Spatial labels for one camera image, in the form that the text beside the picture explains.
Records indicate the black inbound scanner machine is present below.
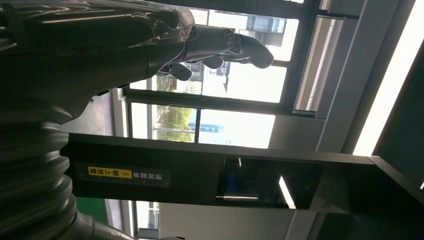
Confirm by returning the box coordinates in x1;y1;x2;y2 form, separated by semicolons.
61;132;424;213

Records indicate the black machine display screen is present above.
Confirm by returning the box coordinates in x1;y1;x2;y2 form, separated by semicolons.
215;157;324;210

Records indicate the ceiling light strip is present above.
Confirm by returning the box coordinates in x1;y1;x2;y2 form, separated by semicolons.
352;0;424;157

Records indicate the black yellow label sticker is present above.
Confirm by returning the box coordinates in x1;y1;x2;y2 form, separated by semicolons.
74;161;171;189

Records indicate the green conveyor belt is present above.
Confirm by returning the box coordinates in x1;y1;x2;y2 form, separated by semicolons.
75;197;109;224

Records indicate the dark window frame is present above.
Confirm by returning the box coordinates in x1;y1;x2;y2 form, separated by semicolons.
120;0;362;150

